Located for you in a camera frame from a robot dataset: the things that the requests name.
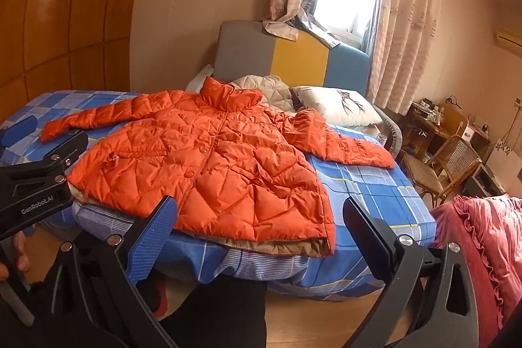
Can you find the person's black trouser legs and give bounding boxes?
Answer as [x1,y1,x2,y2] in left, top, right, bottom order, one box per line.
[134,278,269,348]

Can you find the long patterned beige curtain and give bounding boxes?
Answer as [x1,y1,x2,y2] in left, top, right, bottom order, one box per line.
[366,0,446,116]

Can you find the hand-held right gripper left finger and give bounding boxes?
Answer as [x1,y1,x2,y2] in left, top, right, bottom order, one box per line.
[53,195,179,348]

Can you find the grey yellow blue headboard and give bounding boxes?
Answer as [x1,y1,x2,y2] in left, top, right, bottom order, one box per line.
[213,20,371,104]

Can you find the wall air conditioner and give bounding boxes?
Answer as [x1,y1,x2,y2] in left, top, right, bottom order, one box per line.
[495,28,522,56]

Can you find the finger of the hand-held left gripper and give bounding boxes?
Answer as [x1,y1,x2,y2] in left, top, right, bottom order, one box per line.
[22,130,89,174]
[0,115,38,150]

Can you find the orange wooden wardrobe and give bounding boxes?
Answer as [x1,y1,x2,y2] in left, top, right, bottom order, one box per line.
[0,0,155,122]

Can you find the person's left hand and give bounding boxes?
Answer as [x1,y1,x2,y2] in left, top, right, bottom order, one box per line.
[0,230,32,282]

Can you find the white printed pillow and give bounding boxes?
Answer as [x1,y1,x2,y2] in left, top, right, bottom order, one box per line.
[291,85,384,128]

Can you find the plain white pillow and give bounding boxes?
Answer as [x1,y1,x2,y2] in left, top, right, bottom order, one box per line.
[185,65,215,93]

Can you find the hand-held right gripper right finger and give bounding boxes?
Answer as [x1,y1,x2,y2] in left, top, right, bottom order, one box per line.
[343,197,480,348]

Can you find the orange quilted blanket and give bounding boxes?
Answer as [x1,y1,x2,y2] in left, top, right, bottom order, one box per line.
[40,76,395,258]

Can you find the cluttered wooden desk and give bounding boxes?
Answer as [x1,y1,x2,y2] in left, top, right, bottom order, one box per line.
[408,98,490,169]

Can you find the rattan chair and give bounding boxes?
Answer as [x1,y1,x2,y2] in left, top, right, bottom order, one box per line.
[402,135,483,207]

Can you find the red shoe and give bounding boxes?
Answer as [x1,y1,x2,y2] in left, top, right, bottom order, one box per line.
[149,282,169,319]

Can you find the beige quilted pillow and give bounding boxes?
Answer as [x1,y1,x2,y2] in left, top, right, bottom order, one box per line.
[227,75,295,112]

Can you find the white floral cabinet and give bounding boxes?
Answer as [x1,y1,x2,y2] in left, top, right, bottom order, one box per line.
[485,139,522,188]

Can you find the bed with blue plaid sheet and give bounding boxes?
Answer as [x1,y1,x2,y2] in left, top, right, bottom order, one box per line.
[0,89,438,297]

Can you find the grey bedside rail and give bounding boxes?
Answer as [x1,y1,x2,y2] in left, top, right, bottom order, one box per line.
[374,107,404,158]

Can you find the cardboard box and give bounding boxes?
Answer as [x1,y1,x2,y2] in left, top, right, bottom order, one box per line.
[437,102,469,137]

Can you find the pink ruffled blanket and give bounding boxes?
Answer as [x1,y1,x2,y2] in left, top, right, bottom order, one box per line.
[430,193,522,348]

